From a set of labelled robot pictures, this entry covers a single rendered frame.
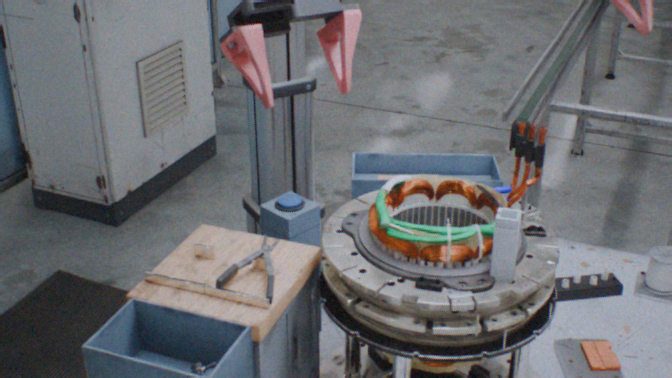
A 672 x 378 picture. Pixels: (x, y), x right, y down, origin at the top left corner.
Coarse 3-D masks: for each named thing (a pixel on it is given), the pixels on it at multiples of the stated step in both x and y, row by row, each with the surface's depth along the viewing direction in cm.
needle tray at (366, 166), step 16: (352, 160) 142; (368, 160) 145; (384, 160) 145; (400, 160) 145; (416, 160) 145; (432, 160) 145; (448, 160) 145; (464, 160) 144; (480, 160) 144; (352, 176) 136; (368, 176) 145; (464, 176) 145; (480, 176) 145; (496, 176) 139; (352, 192) 136; (368, 192) 136
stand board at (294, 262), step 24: (192, 240) 118; (216, 240) 118; (240, 240) 118; (168, 264) 112; (192, 264) 112; (216, 264) 112; (288, 264) 112; (312, 264) 114; (144, 288) 107; (168, 288) 107; (240, 288) 107; (264, 288) 107; (288, 288) 107; (216, 312) 102; (240, 312) 102; (264, 312) 102
